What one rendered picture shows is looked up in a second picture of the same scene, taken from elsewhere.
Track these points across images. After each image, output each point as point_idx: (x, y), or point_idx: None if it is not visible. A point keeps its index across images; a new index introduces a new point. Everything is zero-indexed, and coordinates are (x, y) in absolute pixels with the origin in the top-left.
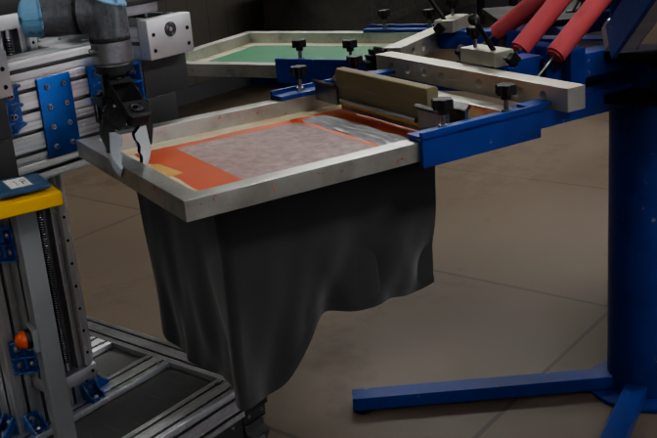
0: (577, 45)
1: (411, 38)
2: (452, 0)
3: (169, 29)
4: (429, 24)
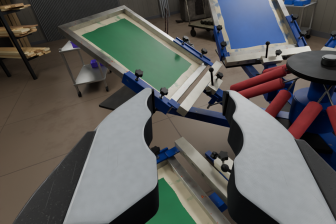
0: (314, 147)
1: None
2: (228, 156)
3: None
4: (157, 156)
